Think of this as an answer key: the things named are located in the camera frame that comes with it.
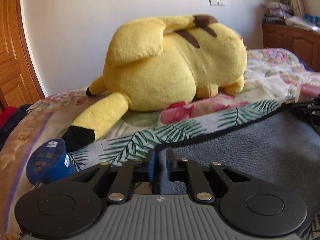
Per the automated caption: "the white wall switch plate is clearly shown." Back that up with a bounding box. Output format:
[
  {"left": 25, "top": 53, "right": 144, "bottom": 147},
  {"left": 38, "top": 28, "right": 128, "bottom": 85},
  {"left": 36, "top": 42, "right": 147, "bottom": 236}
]
[{"left": 209, "top": 0, "right": 226, "bottom": 7}]

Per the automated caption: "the palm leaf print cloth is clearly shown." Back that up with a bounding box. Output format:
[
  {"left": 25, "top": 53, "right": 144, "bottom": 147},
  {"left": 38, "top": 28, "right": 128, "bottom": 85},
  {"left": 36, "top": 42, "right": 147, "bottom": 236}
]
[{"left": 32, "top": 99, "right": 320, "bottom": 240}]

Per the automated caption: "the white bag on cabinet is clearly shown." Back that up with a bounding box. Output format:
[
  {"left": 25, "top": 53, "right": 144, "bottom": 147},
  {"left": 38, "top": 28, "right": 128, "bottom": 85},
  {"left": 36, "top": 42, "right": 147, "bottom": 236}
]
[{"left": 285, "top": 16, "right": 319, "bottom": 33}]

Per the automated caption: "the wooden side cabinet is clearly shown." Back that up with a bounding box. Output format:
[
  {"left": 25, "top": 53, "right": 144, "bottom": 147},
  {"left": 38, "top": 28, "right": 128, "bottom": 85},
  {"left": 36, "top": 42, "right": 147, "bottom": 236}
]
[{"left": 262, "top": 23, "right": 319, "bottom": 72}]

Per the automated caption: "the purple and grey towel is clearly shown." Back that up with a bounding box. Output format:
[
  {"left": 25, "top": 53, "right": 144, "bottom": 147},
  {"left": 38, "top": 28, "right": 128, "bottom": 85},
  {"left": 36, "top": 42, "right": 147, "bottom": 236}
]
[{"left": 154, "top": 104, "right": 320, "bottom": 230}]

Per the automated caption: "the red and navy blanket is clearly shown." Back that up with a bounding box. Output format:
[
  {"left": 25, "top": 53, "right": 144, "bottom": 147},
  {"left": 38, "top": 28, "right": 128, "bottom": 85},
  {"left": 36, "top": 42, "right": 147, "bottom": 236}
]
[{"left": 1, "top": 104, "right": 31, "bottom": 149}]

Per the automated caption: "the stack of folded items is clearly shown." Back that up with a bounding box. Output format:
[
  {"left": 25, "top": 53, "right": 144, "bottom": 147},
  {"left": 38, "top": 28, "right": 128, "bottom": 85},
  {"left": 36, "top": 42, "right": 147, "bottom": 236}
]
[{"left": 262, "top": 2, "right": 294, "bottom": 25}]

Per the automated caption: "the floral bed quilt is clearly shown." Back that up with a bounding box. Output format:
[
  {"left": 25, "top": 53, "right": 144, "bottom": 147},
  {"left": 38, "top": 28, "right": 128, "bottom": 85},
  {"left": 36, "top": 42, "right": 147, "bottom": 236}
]
[{"left": 1, "top": 48, "right": 319, "bottom": 239}]

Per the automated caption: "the yellow Pikachu plush toy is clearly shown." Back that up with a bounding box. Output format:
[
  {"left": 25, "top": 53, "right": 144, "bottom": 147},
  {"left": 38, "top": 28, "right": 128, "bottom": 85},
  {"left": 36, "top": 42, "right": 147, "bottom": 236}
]
[{"left": 62, "top": 15, "right": 247, "bottom": 152}]

